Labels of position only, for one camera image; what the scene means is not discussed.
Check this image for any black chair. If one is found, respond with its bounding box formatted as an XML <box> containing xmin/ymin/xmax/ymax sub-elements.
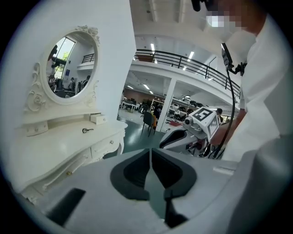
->
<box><xmin>141</xmin><ymin>111</ymin><xmax>158</xmax><ymax>138</ymax></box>

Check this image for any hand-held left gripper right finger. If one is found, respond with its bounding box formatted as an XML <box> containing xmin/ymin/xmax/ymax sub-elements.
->
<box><xmin>151</xmin><ymin>148</ymin><xmax>240</xmax><ymax>232</ymax></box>

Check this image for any person's right forearm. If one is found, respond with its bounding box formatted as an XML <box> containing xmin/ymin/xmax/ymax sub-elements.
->
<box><xmin>212</xmin><ymin>109</ymin><xmax>247</xmax><ymax>148</ymax></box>

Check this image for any person's head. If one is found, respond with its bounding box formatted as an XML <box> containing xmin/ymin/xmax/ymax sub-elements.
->
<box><xmin>205</xmin><ymin>0</ymin><xmax>268</xmax><ymax>37</ymax></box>

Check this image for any storage shelf with equipment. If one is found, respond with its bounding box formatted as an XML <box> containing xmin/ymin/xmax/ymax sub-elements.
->
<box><xmin>168</xmin><ymin>97</ymin><xmax>206</xmax><ymax>125</ymax></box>

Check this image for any wide white vanity drawer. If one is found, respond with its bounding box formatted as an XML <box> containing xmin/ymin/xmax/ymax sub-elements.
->
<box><xmin>42</xmin><ymin>148</ymin><xmax>92</xmax><ymax>191</ymax></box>
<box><xmin>90</xmin><ymin>134</ymin><xmax>122</xmax><ymax>160</ymax></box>

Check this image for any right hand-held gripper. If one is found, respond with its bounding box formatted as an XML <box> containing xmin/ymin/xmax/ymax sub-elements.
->
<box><xmin>159</xmin><ymin>106</ymin><xmax>220</xmax><ymax>158</ymax></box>

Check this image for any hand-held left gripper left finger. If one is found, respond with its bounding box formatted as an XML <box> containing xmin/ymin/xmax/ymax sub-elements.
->
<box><xmin>37</xmin><ymin>148</ymin><xmax>170</xmax><ymax>234</ymax></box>

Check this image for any white office table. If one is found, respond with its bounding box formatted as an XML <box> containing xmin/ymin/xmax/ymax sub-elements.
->
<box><xmin>120</xmin><ymin>100</ymin><xmax>138</xmax><ymax>114</ymax></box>

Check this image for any black chest-mounted device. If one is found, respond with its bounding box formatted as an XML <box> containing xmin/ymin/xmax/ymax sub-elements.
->
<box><xmin>220</xmin><ymin>42</ymin><xmax>248</xmax><ymax>76</ymax></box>

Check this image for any white square pillar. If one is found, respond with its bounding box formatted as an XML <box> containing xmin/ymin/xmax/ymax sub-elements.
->
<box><xmin>157</xmin><ymin>77</ymin><xmax>177</xmax><ymax>133</ymax></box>

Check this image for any oval white-framed vanity mirror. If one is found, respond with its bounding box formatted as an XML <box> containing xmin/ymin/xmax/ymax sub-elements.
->
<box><xmin>39</xmin><ymin>25</ymin><xmax>101</xmax><ymax>106</ymax></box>

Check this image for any black cable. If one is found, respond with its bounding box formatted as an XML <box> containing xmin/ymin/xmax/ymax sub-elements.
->
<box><xmin>205</xmin><ymin>68</ymin><xmax>237</xmax><ymax>160</ymax></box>

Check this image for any person's white shirt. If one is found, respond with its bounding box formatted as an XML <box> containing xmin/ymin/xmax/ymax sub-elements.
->
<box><xmin>221</xmin><ymin>13</ymin><xmax>293</xmax><ymax>162</ymax></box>

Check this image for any small white vanity drawer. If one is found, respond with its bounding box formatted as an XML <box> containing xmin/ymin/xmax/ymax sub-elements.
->
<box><xmin>90</xmin><ymin>113</ymin><xmax>108</xmax><ymax>125</ymax></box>
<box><xmin>24</xmin><ymin>120</ymin><xmax>49</xmax><ymax>138</ymax></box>

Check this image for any black balcony railing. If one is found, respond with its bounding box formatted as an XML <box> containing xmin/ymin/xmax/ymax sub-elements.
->
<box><xmin>132</xmin><ymin>48</ymin><xmax>241</xmax><ymax>98</ymax></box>

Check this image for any black head-mounted camera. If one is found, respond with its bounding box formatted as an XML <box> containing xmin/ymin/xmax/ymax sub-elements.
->
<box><xmin>190</xmin><ymin>0</ymin><xmax>208</xmax><ymax>12</ymax></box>

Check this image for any white ornate vanity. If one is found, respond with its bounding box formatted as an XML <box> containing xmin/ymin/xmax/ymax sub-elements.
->
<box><xmin>9</xmin><ymin>25</ymin><xmax>129</xmax><ymax>204</ymax></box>

